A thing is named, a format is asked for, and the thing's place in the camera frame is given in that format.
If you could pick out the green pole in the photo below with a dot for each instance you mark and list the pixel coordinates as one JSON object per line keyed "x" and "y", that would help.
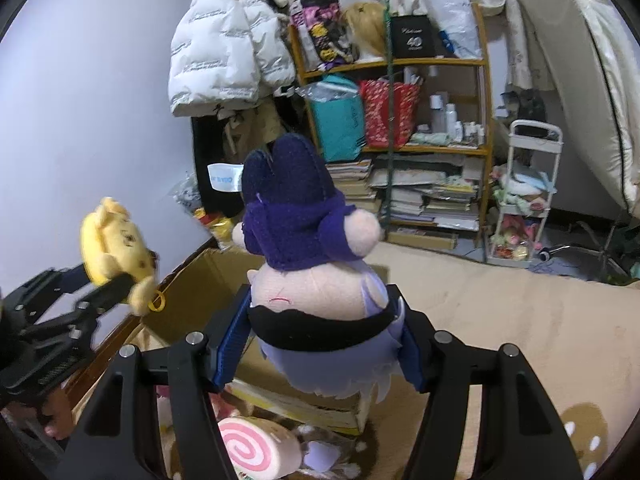
{"x": 388, "y": 110}

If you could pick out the person's left hand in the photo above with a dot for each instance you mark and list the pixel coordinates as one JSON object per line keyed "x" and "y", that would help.
{"x": 57, "y": 412}

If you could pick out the cardboard box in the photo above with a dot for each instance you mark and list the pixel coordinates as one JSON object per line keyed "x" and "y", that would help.
{"x": 200, "y": 290}

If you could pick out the clear bag of snacks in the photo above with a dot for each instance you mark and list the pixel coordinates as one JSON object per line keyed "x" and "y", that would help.
{"x": 220, "y": 225}

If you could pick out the teal bag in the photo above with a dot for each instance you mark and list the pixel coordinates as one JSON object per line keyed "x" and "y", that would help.
{"x": 337, "y": 120}

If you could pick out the white mattress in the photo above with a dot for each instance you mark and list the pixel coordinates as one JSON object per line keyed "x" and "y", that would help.
{"x": 575, "y": 60}

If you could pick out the white rolling cart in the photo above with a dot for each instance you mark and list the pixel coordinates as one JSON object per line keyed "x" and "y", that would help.
{"x": 535, "y": 132}

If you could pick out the flat cardboard package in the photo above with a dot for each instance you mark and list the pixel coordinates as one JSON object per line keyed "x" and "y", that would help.
{"x": 420, "y": 240}

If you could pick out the beige printed blanket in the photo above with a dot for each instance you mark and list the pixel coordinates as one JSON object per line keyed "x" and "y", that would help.
{"x": 500, "y": 300}

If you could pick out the stack of books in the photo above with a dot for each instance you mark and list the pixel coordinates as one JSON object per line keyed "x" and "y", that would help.
{"x": 430, "y": 195}

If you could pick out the pile of small plush toys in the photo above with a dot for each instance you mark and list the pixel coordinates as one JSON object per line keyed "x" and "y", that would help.
{"x": 520, "y": 200}

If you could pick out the dark printed bag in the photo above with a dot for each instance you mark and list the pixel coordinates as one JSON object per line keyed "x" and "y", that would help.
{"x": 322, "y": 30}

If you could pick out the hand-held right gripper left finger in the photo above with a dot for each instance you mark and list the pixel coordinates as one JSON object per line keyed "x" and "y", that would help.
{"x": 231, "y": 350}

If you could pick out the wooden shelf unit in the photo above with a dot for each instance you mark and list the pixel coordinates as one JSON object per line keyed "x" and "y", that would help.
{"x": 425, "y": 62}

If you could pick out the purple-hooded plush doll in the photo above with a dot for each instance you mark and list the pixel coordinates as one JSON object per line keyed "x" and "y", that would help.
{"x": 310, "y": 290}

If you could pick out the pink swirl roll plush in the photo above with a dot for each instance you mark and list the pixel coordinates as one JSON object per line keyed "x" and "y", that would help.
{"x": 250, "y": 447}

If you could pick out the red patterned gift bag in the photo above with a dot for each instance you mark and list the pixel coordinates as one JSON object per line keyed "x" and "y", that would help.
{"x": 387, "y": 115}

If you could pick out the yellow dog plush toy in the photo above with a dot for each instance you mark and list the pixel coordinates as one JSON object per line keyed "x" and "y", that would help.
{"x": 115, "y": 240}

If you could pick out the blonde wig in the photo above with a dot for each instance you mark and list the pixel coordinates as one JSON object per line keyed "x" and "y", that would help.
{"x": 362, "y": 30}

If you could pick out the black garment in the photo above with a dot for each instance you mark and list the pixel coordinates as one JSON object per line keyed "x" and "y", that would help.
{"x": 205, "y": 145}

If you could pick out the white plastic bag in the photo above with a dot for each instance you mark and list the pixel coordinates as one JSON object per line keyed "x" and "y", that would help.
{"x": 450, "y": 15}

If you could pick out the beige coat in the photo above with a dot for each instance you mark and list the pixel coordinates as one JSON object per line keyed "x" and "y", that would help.
{"x": 260, "y": 125}

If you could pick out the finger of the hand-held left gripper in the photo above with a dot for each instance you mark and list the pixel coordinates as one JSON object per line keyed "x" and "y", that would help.
{"x": 107, "y": 295}
{"x": 65, "y": 280}

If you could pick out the black box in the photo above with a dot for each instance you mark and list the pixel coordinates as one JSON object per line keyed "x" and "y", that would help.
{"x": 415, "y": 37}

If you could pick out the row of white bottles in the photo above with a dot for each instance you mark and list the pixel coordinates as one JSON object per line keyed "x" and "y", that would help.
{"x": 452, "y": 120}

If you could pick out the white puffer jacket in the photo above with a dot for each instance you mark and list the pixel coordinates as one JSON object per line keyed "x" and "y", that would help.
{"x": 220, "y": 50}

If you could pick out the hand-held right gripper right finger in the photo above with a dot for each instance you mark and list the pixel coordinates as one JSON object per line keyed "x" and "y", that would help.
{"x": 412, "y": 360}

